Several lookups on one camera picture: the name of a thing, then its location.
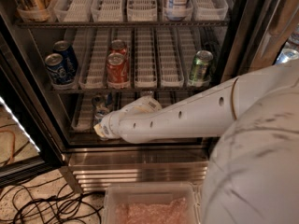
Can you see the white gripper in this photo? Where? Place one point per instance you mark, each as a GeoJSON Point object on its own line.
{"type": "Point", "coordinates": [109, 126]}

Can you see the redbull can shelf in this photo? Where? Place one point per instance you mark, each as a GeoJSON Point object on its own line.
{"type": "Point", "coordinates": [103, 100]}
{"type": "Point", "coordinates": [99, 113]}

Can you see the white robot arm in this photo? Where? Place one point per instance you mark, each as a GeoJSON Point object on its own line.
{"type": "Point", "coordinates": [253, 171]}

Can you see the steel fridge base grille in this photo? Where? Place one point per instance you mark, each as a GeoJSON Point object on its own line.
{"type": "Point", "coordinates": [95, 171]}

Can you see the front red coke can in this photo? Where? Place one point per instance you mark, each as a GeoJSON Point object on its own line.
{"type": "Point", "coordinates": [117, 69]}

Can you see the red coke can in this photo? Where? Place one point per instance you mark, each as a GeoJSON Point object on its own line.
{"type": "Point", "coordinates": [118, 46]}
{"type": "Point", "coordinates": [117, 69]}

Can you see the front blue pepsi can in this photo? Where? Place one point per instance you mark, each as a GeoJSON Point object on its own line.
{"type": "Point", "coordinates": [57, 69]}

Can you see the blue pepsi can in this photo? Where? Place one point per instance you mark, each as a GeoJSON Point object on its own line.
{"type": "Point", "coordinates": [66, 50]}
{"type": "Point", "coordinates": [57, 69]}

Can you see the rear red coke can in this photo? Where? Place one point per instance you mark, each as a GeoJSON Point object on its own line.
{"type": "Point", "coordinates": [118, 46]}

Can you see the open fridge door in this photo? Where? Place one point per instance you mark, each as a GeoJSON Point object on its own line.
{"type": "Point", "coordinates": [15, 102]}

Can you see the rear blue pepsi can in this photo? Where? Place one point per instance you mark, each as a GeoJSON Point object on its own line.
{"type": "Point", "coordinates": [66, 50]}

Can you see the green soda can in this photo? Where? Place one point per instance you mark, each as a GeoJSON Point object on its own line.
{"type": "Point", "coordinates": [200, 66]}

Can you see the right fridge glass door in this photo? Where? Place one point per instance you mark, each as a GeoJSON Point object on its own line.
{"type": "Point", "coordinates": [257, 31]}

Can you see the redbull can behind glass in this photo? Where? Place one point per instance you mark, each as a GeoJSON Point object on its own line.
{"type": "Point", "coordinates": [287, 55]}

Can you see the clear water bottle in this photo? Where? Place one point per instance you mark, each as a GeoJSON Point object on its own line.
{"type": "Point", "coordinates": [146, 93]}

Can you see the left clear plastic bin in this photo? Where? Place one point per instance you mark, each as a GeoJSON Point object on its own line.
{"type": "Point", "coordinates": [152, 203]}

